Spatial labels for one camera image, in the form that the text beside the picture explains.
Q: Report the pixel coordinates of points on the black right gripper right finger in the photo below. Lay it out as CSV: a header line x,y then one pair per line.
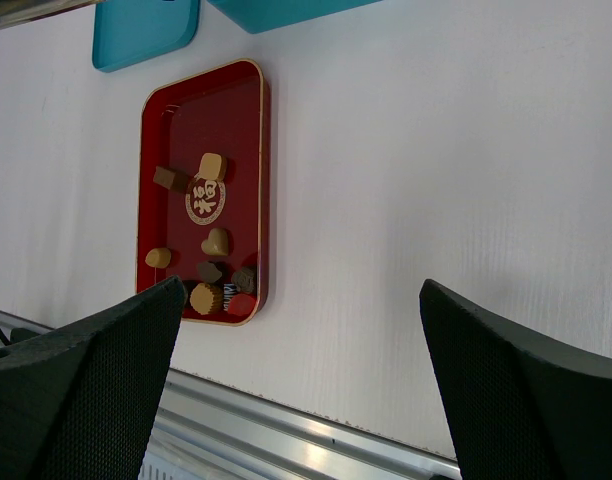
x,y
519,404

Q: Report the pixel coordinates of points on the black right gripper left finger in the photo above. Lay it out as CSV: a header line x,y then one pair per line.
x,y
80,401

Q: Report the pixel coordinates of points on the teal tin lid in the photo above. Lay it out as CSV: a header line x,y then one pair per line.
x,y
127,32

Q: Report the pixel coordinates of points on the tan round fluted chocolate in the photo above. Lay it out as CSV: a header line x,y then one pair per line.
x,y
206,299

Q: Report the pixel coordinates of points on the tan oval ridged chocolate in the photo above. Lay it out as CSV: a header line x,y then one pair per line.
x,y
158,258

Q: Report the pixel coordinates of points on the brown lips chocolate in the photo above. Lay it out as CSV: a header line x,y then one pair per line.
x,y
210,272

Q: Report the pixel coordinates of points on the black white striped chocolate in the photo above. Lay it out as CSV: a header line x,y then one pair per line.
x,y
229,291

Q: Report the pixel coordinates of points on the red lips chocolate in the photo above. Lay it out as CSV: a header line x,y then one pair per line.
x,y
241,305

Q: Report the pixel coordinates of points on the dark crown chocolate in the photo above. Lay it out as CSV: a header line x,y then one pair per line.
x,y
245,279

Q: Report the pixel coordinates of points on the tan heart chocolate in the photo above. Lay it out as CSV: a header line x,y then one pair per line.
x,y
216,243

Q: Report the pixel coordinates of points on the brown marbled bar chocolate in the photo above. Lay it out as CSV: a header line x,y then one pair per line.
x,y
170,179

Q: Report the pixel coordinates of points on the tan rounded square chocolate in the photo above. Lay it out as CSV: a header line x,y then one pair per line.
x,y
213,167

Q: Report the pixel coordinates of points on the red rectangular tray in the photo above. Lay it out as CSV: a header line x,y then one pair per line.
x,y
225,110

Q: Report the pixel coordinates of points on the teal square tin box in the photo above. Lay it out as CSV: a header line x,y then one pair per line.
x,y
258,16

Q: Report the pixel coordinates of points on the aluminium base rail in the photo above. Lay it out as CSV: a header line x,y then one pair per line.
x,y
250,437

